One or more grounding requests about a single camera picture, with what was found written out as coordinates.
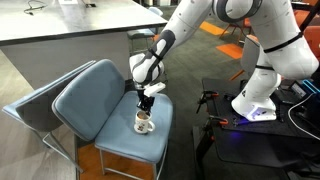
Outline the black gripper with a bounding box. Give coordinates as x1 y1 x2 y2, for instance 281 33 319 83
135 84 156 116

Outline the white printed mug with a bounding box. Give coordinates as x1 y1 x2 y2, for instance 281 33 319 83
133 109 157 135

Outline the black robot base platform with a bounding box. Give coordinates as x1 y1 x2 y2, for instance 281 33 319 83
192 77 320 180

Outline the blue cushioned chair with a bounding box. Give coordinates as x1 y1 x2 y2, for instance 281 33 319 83
2 60 98 174
51 58 174 180

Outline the black orange clamp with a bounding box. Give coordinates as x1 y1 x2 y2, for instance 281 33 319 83
199 114 230 142
195 90 220 115

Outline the grey metal stool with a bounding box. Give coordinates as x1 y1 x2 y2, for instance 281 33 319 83
126 6 165 56

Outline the grey counter table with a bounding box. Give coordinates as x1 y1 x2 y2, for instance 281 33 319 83
0 0 169 91

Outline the grey chair with orange edge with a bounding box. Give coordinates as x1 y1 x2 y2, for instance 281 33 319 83
240 34 263 76

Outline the blue black box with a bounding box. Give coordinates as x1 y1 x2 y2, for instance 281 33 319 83
301 78 320 98

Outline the black slanted pole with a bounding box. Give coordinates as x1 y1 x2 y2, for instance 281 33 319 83
299 1 320 33

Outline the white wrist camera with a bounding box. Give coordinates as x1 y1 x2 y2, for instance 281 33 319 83
143 81 167 98

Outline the white cable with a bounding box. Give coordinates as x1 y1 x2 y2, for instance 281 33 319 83
287 92 320 141

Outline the black cable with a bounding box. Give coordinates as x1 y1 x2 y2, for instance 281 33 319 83
23 0 48 17

